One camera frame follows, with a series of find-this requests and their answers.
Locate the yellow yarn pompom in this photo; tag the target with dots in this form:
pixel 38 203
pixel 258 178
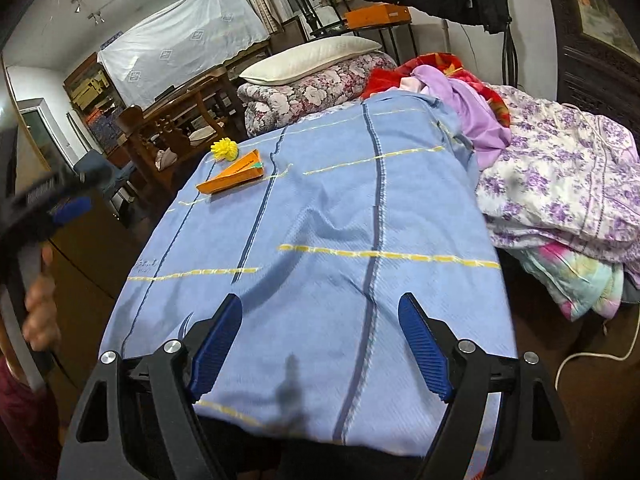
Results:
pixel 225 149

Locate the wooden cabinet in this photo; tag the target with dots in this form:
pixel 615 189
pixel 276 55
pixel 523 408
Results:
pixel 93 255

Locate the orange box on stand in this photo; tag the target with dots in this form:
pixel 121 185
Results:
pixel 378 14

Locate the lilac garment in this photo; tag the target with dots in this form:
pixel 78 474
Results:
pixel 478 121

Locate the carved painted screen panel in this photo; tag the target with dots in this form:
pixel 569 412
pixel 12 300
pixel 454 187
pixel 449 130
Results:
pixel 598 57

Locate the orange medicine box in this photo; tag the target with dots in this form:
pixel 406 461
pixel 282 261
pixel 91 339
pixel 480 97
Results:
pixel 247 168

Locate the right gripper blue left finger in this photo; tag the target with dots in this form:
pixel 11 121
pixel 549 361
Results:
pixel 208 343

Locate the black round stool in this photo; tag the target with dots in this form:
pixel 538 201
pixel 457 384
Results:
pixel 318 28

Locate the white covered shelf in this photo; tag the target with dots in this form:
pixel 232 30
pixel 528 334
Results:
pixel 176 44

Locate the floral folded quilt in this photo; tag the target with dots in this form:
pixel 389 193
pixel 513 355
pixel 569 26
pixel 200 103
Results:
pixel 269 108

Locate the purple floral blanket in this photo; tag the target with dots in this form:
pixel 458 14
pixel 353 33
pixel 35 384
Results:
pixel 567 176

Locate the bookshelf with boxes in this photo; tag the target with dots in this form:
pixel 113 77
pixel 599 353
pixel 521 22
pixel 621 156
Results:
pixel 96 101

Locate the person's left hand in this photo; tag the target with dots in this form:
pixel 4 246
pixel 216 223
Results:
pixel 40 329

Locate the blue striped bed sheet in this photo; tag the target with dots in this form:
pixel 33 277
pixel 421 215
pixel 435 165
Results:
pixel 358 206

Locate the wooden armchair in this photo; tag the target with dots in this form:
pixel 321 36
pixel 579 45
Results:
pixel 155 139

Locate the cream pillow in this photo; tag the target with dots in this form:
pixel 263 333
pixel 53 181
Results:
pixel 306 59

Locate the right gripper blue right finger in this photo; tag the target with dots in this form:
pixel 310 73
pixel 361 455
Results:
pixel 431 361

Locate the pastel tie-dye quilt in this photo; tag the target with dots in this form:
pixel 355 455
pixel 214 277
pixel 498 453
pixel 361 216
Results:
pixel 576 282

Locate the blue chair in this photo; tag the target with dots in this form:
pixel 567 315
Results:
pixel 113 179

